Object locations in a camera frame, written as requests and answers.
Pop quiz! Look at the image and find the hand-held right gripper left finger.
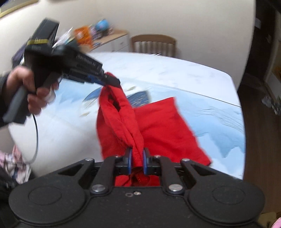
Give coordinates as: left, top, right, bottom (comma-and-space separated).
57, 147, 133, 195

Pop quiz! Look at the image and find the wooden sideboard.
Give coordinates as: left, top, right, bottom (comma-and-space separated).
77, 28, 130, 53

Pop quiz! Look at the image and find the blue round toy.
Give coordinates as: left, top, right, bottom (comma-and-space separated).
94, 19, 110, 31

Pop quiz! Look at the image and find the pink printed cloth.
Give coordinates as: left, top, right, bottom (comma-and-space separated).
0, 144, 32, 185

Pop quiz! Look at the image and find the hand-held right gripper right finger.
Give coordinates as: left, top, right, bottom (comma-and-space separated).
143, 147, 217, 195

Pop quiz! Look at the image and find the grey sneaker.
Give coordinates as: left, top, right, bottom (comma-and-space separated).
262, 91, 281, 115

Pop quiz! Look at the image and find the wooden chair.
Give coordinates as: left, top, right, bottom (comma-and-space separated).
130, 34, 177, 58

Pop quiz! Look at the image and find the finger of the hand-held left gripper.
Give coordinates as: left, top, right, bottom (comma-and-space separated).
63, 73, 108, 86
97, 71, 121, 87

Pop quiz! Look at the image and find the black cable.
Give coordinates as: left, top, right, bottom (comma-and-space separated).
22, 113, 39, 164

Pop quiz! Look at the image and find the red t-shirt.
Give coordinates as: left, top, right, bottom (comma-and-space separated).
96, 83, 212, 188

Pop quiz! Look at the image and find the person's left hand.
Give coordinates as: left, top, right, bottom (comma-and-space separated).
6, 66, 60, 116

